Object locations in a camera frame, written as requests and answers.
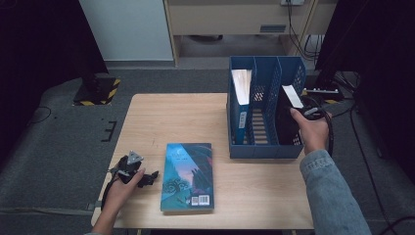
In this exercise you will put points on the person's right hand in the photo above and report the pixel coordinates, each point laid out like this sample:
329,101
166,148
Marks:
313,133

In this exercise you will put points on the blue file rack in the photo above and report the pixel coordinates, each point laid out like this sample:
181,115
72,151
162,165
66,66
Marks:
264,151

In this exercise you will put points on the thick light blue book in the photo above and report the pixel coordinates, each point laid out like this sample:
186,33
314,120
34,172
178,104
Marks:
242,88

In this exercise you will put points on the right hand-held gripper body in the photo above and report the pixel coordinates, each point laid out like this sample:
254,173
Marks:
314,109

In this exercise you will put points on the grey label plate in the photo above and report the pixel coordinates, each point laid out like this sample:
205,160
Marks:
272,28

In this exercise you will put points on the dark curtain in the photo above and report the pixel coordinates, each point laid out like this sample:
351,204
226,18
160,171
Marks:
378,49
42,49

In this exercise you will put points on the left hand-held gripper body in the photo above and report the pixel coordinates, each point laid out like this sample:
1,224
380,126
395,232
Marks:
127,168

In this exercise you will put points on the black striped stand base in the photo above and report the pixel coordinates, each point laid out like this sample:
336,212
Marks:
323,83
98,91

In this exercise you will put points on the illustrated teal book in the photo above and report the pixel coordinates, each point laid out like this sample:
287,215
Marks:
187,176

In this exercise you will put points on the person's left hand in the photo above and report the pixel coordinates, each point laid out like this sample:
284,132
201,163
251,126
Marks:
119,196

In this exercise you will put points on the beige desk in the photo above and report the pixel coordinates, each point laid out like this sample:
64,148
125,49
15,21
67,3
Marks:
225,18

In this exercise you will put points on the white cabinet panel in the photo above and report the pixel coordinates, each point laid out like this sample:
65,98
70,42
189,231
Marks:
130,29

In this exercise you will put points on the grey tape strip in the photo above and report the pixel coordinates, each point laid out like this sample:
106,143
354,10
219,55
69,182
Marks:
96,206

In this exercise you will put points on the black book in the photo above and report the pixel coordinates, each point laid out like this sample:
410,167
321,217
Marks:
285,127

